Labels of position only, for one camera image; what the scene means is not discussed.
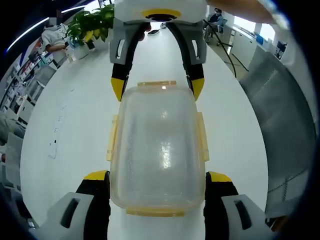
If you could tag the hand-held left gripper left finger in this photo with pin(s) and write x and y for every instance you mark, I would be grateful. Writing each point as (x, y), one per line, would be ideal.
(92, 200)

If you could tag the blue box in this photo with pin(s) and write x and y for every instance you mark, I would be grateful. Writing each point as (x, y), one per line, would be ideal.
(260, 40)

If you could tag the grey fabric chair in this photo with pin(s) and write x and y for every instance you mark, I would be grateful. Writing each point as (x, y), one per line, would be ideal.
(41, 77)
(280, 120)

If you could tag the clear plastic buckle container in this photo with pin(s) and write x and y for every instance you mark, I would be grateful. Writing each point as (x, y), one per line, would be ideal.
(160, 140)

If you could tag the small black device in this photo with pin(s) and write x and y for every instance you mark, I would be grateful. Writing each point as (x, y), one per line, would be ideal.
(153, 32)

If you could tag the white low cabinet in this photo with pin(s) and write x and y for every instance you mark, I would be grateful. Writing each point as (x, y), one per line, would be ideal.
(25, 110)

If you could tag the green potted plant white pot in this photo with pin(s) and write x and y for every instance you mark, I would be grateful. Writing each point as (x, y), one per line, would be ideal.
(92, 22)

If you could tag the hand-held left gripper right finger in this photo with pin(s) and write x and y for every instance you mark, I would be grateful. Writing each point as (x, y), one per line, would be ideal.
(220, 200)

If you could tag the small white device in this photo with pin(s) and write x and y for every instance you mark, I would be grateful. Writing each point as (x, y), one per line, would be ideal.
(163, 25)

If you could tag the person's right hand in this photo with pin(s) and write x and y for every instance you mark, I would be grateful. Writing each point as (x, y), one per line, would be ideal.
(144, 31)

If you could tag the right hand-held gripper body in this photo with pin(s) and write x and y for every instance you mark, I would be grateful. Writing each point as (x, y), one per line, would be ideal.
(160, 6)

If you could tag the black box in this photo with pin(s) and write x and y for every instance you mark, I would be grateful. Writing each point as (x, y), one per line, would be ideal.
(281, 50)

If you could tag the white ceiling light strip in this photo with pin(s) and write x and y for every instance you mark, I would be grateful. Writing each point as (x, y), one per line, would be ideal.
(72, 9)
(27, 31)

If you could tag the white tall cabinet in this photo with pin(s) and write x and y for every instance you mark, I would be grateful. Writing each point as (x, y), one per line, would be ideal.
(243, 47)

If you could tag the white storage shelves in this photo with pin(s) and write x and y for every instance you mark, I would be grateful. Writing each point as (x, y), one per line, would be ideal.
(22, 70)

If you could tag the white tabletop socket strip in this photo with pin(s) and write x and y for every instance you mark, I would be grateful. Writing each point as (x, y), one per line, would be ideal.
(54, 147)

